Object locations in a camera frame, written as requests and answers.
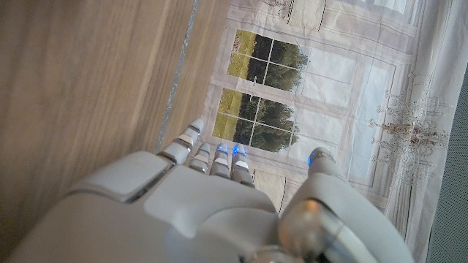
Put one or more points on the printed window backdrop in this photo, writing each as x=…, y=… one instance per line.
x=329, y=73

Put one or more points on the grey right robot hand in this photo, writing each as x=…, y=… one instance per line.
x=190, y=212

